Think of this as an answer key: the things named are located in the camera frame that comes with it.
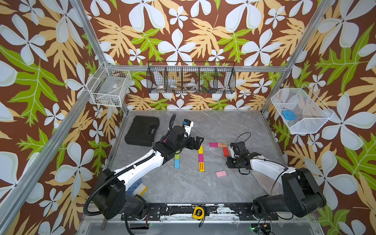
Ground black wire basket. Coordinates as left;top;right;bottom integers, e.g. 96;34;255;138
146;61;237;94

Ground light pink block bottom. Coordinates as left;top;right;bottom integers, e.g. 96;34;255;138
216;170;227;178

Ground white wire basket left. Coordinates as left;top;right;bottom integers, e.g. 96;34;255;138
86;63;132;107

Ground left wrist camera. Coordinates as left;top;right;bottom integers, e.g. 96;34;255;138
183;119;194;137

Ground yellow red striped block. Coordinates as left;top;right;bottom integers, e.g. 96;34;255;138
199;162;205;172

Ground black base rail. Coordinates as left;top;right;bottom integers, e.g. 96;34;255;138
120;203;278;223

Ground blue block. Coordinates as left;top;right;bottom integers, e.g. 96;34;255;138
174;159;180;169

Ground black plastic case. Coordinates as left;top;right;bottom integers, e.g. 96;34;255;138
124;116;160;147

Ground blue knit glove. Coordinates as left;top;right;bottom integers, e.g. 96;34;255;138
126;178;148;196

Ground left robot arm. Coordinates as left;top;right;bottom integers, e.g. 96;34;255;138
83;119;204;220

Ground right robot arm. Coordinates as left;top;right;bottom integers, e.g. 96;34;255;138
226;142;327;220

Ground yellow tape measure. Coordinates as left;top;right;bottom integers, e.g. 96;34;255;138
192;206;205;220

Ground white wire basket right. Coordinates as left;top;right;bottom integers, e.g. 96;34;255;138
271;85;334;135

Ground blue object in basket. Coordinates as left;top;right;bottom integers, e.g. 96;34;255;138
282;110;296;121

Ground white wire basket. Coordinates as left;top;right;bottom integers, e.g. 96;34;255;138
271;85;334;135
86;63;132;107

